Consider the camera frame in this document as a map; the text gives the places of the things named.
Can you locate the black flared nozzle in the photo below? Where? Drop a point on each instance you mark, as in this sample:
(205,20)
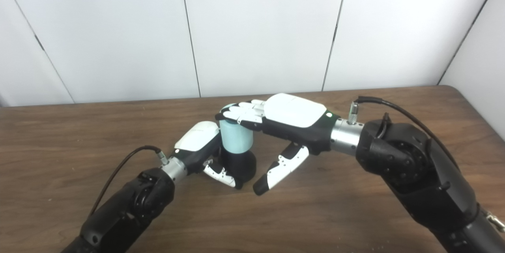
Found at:
(240,164)

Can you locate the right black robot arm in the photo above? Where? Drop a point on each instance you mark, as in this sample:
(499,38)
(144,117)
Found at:
(418,166)

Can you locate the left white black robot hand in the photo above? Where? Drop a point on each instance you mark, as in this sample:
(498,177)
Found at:
(197,136)

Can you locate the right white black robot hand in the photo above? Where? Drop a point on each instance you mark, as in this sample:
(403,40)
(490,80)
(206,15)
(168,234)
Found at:
(294,113)

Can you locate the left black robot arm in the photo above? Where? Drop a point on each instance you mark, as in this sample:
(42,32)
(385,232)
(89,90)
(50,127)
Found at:
(130,205)

